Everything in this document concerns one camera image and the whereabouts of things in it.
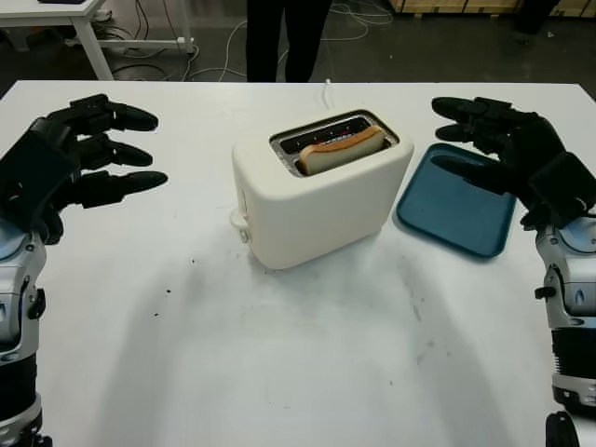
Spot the bystander in dark trousers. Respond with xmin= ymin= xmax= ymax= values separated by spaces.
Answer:
xmin=514 ymin=0 xmax=555 ymax=46

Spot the white toaster power cord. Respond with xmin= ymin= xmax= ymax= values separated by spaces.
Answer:
xmin=318 ymin=78 xmax=336 ymax=113

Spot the cream white toaster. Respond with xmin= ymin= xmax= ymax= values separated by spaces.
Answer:
xmin=231 ymin=109 xmax=415 ymax=271

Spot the toast slice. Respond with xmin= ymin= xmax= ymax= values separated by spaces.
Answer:
xmin=297 ymin=124 xmax=388 ymax=177

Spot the white desk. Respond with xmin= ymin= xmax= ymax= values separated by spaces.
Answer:
xmin=0 ymin=0 xmax=196 ymax=81

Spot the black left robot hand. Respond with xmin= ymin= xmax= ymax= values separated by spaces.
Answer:
xmin=27 ymin=92 xmax=169 ymax=247

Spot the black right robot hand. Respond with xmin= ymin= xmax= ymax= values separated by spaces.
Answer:
xmin=430 ymin=95 xmax=567 ymax=230

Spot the teal plastic tray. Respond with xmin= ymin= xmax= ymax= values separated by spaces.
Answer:
xmin=395 ymin=142 xmax=518 ymax=260

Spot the white floor cable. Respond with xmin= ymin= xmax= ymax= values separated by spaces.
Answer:
xmin=325 ymin=2 xmax=395 ymax=47

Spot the person in cream sweater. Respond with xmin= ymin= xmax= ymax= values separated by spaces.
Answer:
xmin=244 ymin=0 xmax=334 ymax=84

